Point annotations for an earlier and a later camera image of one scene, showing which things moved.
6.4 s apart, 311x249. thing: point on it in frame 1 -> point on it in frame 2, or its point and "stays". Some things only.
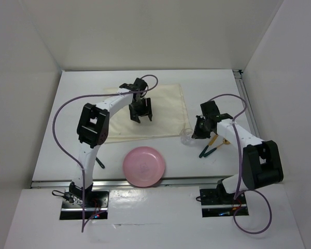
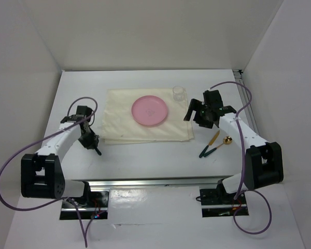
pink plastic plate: x=143 y=166 -> x=149 y=110
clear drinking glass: x=186 y=136 -> x=178 y=93
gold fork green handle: x=100 y=163 -> x=99 y=152
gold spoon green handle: x=225 y=141 stays
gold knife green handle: x=205 y=150 stays
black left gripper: x=146 y=110 -> x=94 y=139
